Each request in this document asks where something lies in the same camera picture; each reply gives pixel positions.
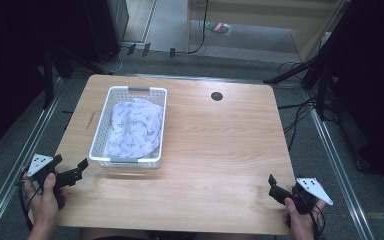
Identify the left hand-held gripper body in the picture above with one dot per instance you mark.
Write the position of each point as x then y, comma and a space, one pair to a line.
39, 163

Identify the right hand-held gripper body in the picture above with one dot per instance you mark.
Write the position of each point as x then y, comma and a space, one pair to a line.
313, 190

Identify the white plastic basket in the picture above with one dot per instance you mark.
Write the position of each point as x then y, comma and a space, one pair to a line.
105, 133

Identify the white blue-printed cloth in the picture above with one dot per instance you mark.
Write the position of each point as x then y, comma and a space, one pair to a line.
136, 128

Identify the person's right hand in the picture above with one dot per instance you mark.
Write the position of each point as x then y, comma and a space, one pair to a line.
298, 221

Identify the person's left hand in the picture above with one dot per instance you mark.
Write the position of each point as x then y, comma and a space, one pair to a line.
46, 206

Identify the black upright stand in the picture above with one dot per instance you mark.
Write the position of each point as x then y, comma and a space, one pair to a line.
48, 80

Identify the black table grommet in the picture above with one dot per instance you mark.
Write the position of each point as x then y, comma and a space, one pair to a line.
216, 96

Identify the dark curtain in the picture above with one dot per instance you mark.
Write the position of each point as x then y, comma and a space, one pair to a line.
6, 66

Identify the black tripod stand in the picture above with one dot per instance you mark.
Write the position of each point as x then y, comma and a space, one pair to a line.
320, 76

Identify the black power plug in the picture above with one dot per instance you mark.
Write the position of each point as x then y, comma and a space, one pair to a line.
131, 49
172, 52

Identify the black cabinet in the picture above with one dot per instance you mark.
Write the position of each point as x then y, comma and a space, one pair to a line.
106, 26

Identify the colourful packet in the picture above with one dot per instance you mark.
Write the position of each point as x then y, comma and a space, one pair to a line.
218, 27

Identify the metal floor rail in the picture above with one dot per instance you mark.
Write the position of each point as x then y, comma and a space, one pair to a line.
20, 160
341, 180

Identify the light wooden shelf frame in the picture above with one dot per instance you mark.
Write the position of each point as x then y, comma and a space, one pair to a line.
246, 13

